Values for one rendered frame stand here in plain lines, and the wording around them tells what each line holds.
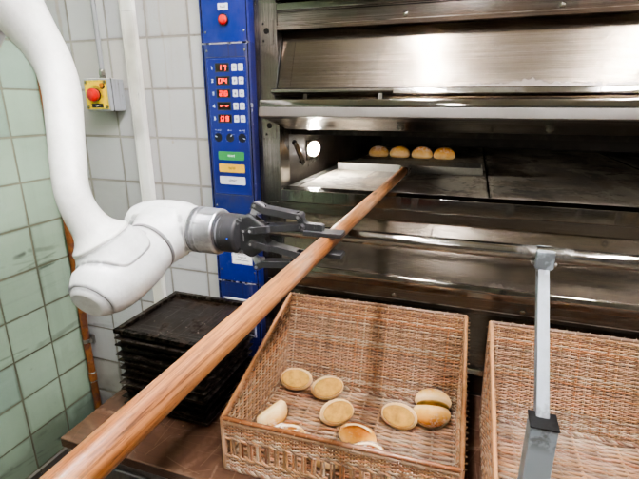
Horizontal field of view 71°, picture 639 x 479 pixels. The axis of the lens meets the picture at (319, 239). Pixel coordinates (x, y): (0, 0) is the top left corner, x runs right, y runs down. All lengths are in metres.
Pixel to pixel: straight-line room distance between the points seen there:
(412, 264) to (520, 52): 0.61
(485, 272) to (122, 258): 0.94
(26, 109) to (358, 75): 1.15
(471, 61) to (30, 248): 1.56
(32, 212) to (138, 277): 1.11
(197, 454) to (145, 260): 0.63
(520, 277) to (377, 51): 0.72
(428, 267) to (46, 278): 1.38
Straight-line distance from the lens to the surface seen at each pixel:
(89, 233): 0.81
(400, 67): 1.27
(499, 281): 1.33
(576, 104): 1.13
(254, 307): 0.53
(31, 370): 2.00
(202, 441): 1.33
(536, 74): 1.25
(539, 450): 0.85
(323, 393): 1.38
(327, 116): 1.16
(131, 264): 0.80
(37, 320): 1.96
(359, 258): 1.36
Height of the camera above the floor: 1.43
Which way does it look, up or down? 17 degrees down
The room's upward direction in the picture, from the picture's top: straight up
